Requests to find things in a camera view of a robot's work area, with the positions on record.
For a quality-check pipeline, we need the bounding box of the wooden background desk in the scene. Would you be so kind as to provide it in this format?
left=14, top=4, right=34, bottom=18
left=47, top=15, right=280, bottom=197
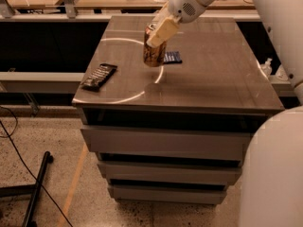
left=7, top=0, right=255, bottom=10

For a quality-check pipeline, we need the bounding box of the black metal stand leg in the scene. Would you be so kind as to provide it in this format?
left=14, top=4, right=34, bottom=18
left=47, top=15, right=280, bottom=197
left=0, top=151, right=53, bottom=227

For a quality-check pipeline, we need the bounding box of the clear plastic bottle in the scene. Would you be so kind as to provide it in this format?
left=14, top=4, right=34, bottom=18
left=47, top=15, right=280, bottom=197
left=260, top=58, right=272, bottom=78

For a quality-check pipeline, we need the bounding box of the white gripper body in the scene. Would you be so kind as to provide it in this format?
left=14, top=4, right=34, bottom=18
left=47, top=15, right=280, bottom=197
left=169, top=0, right=214, bottom=23

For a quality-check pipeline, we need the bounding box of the grey drawer cabinet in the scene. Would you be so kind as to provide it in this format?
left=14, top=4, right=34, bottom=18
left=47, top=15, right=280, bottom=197
left=73, top=15, right=284, bottom=204

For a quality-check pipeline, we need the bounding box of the black rxbar chocolate bar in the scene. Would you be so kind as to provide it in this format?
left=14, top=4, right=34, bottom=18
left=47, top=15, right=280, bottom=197
left=81, top=63, right=117, bottom=92

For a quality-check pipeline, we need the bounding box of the blue snack bar wrapper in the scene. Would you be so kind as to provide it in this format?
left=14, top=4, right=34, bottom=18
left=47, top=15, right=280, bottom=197
left=164, top=51, right=182, bottom=64

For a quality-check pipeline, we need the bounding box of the black floor cable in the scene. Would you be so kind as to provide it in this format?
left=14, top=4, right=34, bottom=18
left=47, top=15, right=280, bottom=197
left=0, top=106, right=74, bottom=227

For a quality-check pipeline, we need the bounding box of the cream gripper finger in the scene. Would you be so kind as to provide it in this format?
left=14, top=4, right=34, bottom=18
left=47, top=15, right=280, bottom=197
left=153, top=3, right=169, bottom=23
left=147, top=16, right=179, bottom=48

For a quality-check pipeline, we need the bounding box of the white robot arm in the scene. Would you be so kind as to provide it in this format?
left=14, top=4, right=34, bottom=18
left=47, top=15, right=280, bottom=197
left=147, top=0, right=303, bottom=227

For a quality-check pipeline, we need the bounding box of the orange soda can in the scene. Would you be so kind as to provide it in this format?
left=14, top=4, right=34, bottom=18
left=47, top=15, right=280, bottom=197
left=143, top=23, right=166, bottom=67

